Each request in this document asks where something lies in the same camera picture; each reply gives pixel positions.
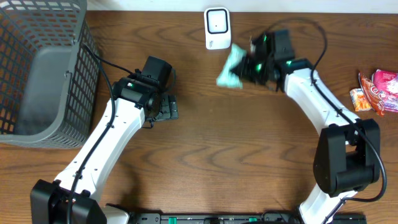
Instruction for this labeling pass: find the teal snack wrapper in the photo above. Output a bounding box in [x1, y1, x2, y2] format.
[216, 44, 247, 89]

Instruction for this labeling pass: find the orange juice carton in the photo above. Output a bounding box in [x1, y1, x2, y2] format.
[349, 88, 372, 112]

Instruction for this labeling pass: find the orange chocolate bar wrapper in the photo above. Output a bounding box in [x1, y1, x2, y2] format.
[358, 72, 384, 116]

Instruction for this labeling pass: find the purple snack package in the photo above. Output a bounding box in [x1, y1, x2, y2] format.
[372, 70, 397, 113]

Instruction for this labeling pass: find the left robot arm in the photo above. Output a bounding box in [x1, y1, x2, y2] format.
[30, 56, 178, 223]

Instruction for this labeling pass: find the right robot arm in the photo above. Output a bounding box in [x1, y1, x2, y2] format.
[229, 30, 387, 223]

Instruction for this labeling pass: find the white barcode scanner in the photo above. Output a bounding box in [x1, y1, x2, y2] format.
[203, 7, 231, 50]

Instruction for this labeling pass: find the grey plastic mesh basket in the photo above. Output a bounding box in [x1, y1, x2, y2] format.
[1, 0, 99, 148]

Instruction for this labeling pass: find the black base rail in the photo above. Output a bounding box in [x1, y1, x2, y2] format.
[105, 212, 368, 224]

